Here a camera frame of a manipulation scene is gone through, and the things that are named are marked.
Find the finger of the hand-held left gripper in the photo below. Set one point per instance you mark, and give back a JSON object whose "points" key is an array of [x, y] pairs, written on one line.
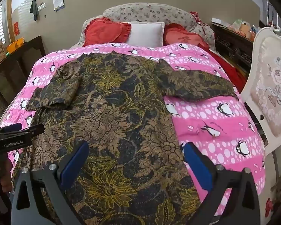
{"points": [[13, 127], [35, 129]]}

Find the green plastic bag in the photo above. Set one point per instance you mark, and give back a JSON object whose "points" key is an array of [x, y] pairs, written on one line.
{"points": [[237, 24]]}

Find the floral fabric headboard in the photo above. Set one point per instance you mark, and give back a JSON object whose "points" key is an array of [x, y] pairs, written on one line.
{"points": [[142, 11]]}

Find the silver metal rack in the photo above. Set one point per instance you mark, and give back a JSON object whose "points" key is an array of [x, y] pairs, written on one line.
{"points": [[270, 9]]}

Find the white red-flowered bed skirt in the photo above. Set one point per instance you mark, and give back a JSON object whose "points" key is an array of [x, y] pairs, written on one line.
{"points": [[270, 192]]}

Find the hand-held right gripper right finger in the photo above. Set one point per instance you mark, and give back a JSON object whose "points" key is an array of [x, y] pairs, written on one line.
{"points": [[197, 166]]}

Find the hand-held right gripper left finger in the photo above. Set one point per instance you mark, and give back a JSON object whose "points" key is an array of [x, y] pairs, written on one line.
{"points": [[75, 163]]}

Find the blue capped bottle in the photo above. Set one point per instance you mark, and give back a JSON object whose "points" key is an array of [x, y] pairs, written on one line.
{"points": [[254, 31]]}

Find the dark wooden desk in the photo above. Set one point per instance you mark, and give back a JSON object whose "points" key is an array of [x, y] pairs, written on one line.
{"points": [[21, 65]]}

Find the red heart-shaped ruffled pillow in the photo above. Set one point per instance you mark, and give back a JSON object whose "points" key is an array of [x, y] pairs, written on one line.
{"points": [[103, 31], [180, 36]]}

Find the white flat box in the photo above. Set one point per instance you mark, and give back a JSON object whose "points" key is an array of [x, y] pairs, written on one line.
{"points": [[221, 21]]}

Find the red bed cloth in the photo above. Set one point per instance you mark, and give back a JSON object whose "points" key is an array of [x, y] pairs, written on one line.
{"points": [[231, 75]]}

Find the white square pillow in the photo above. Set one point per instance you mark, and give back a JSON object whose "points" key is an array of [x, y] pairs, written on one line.
{"points": [[145, 34]]}

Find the orange plastic basin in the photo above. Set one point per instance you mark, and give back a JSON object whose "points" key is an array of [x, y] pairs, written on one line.
{"points": [[15, 45]]}

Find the pink penguin printed blanket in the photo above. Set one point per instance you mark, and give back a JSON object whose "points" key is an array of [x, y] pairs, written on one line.
{"points": [[213, 121]]}

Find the dark hanging cloth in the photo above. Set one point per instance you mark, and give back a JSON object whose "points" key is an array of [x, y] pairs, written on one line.
{"points": [[34, 8]]}

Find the brown yellow floral shirt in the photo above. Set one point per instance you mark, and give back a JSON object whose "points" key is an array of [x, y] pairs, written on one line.
{"points": [[121, 121]]}

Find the person's left hand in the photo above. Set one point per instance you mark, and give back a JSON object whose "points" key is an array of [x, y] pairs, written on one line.
{"points": [[5, 171]]}

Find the white ornate upholstered chair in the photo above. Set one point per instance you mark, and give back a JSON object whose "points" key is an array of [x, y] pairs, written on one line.
{"points": [[271, 86]]}

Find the dark carved wooden cabinet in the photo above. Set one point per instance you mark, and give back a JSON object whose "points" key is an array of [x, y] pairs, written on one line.
{"points": [[231, 49]]}

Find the red wall sticker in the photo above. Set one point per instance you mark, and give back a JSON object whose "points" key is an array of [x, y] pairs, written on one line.
{"points": [[16, 28]]}

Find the white wall switch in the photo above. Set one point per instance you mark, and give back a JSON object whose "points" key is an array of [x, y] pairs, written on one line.
{"points": [[42, 6]]}

